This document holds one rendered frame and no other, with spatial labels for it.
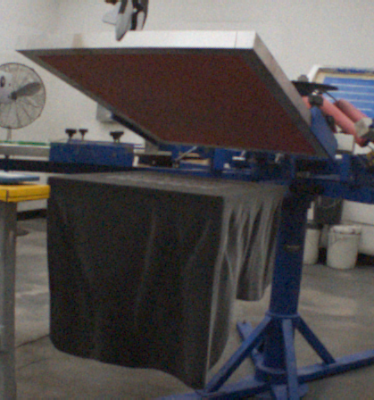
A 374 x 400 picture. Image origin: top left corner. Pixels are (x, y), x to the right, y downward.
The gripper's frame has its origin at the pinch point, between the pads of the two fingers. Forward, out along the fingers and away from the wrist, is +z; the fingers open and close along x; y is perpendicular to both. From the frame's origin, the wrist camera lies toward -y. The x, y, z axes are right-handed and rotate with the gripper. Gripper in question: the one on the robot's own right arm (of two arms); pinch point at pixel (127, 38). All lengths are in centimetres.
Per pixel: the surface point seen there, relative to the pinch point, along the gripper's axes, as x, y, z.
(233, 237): -26.2, -21.4, 35.5
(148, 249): -16.6, -6.4, 41.7
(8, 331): 5, 10, 64
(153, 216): -14.2, -7.4, 34.7
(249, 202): -29.2, -22.6, 26.7
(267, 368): -160, 2, 75
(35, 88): -342, 316, -108
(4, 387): 4, 10, 76
